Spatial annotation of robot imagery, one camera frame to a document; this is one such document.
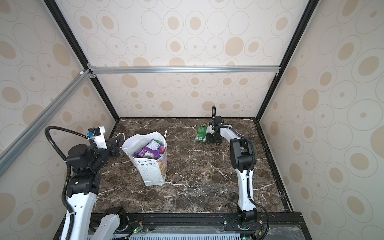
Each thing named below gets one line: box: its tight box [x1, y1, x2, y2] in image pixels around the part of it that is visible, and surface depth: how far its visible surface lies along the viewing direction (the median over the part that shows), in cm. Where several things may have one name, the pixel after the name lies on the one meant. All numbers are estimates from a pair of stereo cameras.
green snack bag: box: [195, 126, 207, 142], surface depth 110 cm
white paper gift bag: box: [121, 130, 168, 186], surface depth 79 cm
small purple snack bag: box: [134, 138, 162, 160], surface depth 79 cm
